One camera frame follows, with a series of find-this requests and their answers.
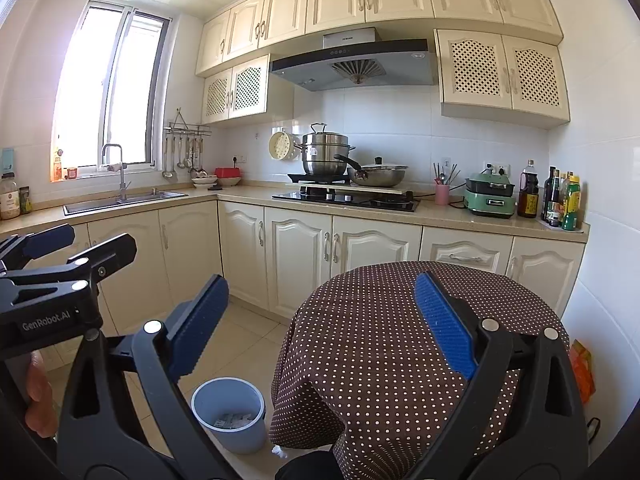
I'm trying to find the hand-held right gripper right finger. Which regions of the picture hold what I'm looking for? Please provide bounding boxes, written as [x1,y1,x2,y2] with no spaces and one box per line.
[407,271,588,480]

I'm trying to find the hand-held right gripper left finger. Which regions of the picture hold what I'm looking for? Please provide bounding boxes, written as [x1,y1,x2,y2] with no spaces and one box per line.
[56,274,230,480]

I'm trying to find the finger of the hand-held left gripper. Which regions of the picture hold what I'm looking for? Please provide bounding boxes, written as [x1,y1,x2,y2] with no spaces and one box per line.
[0,223,76,273]
[0,233,138,291]

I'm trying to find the clear snack bag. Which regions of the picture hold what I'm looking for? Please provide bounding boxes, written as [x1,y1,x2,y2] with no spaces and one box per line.
[214,411,253,431]

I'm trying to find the blue plastic bucket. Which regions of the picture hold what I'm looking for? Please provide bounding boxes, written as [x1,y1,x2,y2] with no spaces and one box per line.
[191,377,267,455]

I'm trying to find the person's left hand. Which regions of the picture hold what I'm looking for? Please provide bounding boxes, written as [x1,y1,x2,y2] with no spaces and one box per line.
[25,352,60,438]

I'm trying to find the stainless steel sink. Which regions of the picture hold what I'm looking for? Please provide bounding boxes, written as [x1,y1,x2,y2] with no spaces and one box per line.
[62,189,189,216]

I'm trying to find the glass sauce jar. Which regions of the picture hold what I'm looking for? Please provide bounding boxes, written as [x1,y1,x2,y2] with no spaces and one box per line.
[0,172,22,221]

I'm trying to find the metal kitchen faucet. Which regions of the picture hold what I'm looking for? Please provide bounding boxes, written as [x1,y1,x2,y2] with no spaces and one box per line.
[101,143,132,204]

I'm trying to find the brown polka dot tablecloth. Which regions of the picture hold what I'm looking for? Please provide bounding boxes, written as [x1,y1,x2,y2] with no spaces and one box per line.
[270,261,571,480]

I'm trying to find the row of hanging ladles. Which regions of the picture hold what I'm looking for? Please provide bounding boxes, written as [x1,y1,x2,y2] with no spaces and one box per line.
[162,135,208,179]

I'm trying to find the green electric cooker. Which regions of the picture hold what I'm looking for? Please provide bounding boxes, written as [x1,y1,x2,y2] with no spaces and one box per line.
[462,172,517,219]

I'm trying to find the cream lower kitchen cabinets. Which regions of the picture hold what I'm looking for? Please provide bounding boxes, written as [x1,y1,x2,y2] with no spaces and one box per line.
[0,200,587,361]

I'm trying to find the orange snack bag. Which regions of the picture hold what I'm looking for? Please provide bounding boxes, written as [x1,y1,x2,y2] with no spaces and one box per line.
[569,339,597,406]

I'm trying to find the large soy sauce bottle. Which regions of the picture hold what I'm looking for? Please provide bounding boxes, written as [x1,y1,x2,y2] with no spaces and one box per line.
[516,160,540,218]

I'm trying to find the wooden stove board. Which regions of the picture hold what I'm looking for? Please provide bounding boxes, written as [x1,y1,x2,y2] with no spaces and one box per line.
[299,183,403,196]

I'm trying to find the black gas stove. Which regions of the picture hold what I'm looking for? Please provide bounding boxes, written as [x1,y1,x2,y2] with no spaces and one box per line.
[271,187,422,212]

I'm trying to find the steel wok with lid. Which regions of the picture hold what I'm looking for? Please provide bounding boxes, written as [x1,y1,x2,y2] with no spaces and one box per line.
[334,154,409,188]

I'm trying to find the dark glass bottle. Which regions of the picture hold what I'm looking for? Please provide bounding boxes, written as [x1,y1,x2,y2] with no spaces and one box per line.
[547,170,563,227]
[542,166,557,222]

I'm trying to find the white bottle tray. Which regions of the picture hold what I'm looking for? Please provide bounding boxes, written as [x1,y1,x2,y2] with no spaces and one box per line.
[539,217,585,234]

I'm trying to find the sliding window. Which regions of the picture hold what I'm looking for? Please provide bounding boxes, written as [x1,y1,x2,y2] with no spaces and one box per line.
[50,0,173,181]

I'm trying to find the green bottle yellow cap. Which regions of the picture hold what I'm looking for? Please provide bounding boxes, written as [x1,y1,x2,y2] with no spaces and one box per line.
[561,175,581,232]

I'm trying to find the person's black pants leg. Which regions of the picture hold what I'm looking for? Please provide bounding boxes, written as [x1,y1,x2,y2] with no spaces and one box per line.
[274,452,351,480]

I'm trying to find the cream perforated steamer plate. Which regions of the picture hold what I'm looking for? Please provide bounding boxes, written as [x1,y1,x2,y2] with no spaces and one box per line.
[268,128,303,162]

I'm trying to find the stainless steel steamer pot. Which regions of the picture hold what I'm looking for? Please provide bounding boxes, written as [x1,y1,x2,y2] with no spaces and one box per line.
[294,123,357,177]

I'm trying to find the small lattice door cabinet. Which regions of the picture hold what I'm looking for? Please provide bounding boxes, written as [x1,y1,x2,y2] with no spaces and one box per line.
[201,54,296,126]

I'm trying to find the wide lattice door cabinet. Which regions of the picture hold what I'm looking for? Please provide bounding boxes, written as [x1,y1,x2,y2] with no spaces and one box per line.
[434,28,572,129]

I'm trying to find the black range hood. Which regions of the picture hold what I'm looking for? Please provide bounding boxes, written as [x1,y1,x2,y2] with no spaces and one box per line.
[269,26,436,92]

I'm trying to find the metal wall utensil rack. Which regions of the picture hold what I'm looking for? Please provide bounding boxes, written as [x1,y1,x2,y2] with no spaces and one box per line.
[162,107,213,137]

